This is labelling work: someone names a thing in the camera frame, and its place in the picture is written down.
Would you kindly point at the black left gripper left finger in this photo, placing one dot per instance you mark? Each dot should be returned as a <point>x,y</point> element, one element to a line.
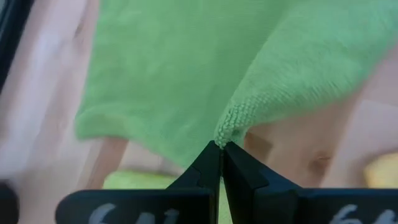
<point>199,180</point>

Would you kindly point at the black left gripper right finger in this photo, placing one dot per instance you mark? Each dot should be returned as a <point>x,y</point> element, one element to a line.
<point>245,186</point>

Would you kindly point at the yellow microfiber towel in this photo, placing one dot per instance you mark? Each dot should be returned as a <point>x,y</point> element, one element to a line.
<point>384,171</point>

